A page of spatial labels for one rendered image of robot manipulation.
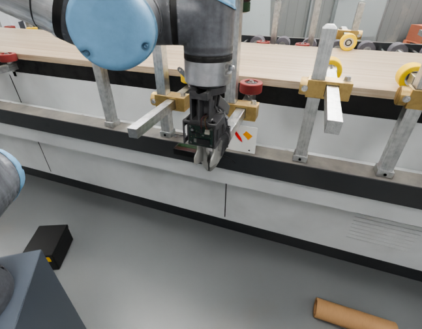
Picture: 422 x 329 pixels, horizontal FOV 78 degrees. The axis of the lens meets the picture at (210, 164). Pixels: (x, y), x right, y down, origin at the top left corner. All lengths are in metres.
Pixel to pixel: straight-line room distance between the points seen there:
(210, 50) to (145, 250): 1.23
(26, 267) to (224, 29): 0.72
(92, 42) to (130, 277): 1.24
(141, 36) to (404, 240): 1.35
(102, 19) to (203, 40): 0.19
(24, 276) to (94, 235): 0.90
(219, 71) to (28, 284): 0.65
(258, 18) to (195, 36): 5.15
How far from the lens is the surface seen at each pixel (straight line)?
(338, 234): 1.43
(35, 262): 0.84
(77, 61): 1.46
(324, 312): 1.33
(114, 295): 1.42
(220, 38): 0.48
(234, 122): 0.76
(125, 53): 0.34
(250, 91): 0.94
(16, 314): 0.77
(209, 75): 0.48
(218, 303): 1.33
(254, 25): 5.57
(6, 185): 0.79
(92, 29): 0.34
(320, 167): 0.91
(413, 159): 1.21
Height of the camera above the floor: 1.18
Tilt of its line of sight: 34 degrees down
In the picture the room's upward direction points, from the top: straight up
